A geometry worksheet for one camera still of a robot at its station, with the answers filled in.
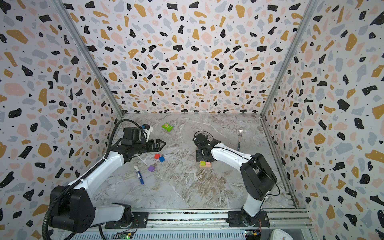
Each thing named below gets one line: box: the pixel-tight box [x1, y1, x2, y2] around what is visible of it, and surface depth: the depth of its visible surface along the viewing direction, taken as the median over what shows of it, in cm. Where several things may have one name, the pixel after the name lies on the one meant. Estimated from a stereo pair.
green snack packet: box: [161, 123, 174, 132], surface depth 115 cm
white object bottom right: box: [271, 228, 294, 240], surface depth 69 cm
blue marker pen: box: [134, 165, 145, 185], surface depth 89 cm
